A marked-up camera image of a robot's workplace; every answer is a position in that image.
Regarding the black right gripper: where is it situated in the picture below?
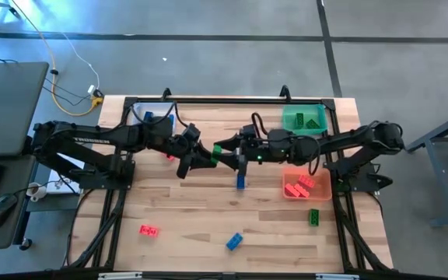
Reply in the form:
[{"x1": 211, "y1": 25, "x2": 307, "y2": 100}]
[{"x1": 212, "y1": 124, "x2": 274, "y2": 180}]

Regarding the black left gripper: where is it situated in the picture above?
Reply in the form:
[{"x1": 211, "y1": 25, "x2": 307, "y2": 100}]
[{"x1": 169, "y1": 123, "x2": 218, "y2": 180}]

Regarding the green plastic bin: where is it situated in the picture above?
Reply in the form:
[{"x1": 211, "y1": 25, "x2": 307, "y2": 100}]
[{"x1": 281, "y1": 103, "x2": 329, "y2": 136}]

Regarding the clear white plastic bin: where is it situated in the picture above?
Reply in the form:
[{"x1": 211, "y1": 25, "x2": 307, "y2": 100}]
[{"x1": 130, "y1": 101, "x2": 178, "y2": 135}]

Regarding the orange plastic bin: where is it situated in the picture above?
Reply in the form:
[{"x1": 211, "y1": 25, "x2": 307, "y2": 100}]
[{"x1": 281, "y1": 166, "x2": 333, "y2": 202}]

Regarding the white mug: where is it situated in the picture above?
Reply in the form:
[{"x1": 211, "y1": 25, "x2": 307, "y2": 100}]
[{"x1": 26, "y1": 181, "x2": 49, "y2": 203}]

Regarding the black computer mouse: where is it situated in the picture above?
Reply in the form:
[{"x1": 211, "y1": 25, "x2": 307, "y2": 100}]
[{"x1": 0, "y1": 193, "x2": 19, "y2": 230}]

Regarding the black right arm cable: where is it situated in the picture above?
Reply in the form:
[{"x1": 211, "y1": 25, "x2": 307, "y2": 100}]
[{"x1": 250, "y1": 111, "x2": 323, "y2": 177}]

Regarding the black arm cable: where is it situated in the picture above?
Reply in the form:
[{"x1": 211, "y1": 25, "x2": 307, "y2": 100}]
[
  {"x1": 250, "y1": 111, "x2": 323, "y2": 177},
  {"x1": 129, "y1": 100, "x2": 190, "y2": 128}
]

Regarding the black aluminium table frame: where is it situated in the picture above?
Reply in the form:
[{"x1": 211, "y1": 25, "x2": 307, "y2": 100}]
[{"x1": 62, "y1": 95, "x2": 394, "y2": 280}]

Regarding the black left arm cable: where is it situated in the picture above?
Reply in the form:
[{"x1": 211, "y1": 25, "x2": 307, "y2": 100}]
[{"x1": 129, "y1": 100, "x2": 190, "y2": 128}]

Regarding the black floor cable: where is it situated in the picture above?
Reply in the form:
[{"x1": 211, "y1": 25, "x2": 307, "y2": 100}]
[{"x1": 41, "y1": 77, "x2": 93, "y2": 107}]

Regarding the white frame bracket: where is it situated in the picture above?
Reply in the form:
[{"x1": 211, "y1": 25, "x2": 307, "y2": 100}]
[
  {"x1": 97, "y1": 271, "x2": 143, "y2": 280},
  {"x1": 315, "y1": 273, "x2": 360, "y2": 280}
]

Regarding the white floor cable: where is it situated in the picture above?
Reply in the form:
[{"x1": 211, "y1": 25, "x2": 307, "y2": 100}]
[{"x1": 58, "y1": 30, "x2": 101, "y2": 95}]

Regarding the yellow floor cable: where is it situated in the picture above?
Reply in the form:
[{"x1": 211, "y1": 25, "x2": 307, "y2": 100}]
[{"x1": 9, "y1": 0, "x2": 105, "y2": 117}]

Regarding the grey metal table frame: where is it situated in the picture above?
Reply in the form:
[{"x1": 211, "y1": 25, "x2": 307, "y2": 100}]
[{"x1": 404, "y1": 105, "x2": 448, "y2": 229}]

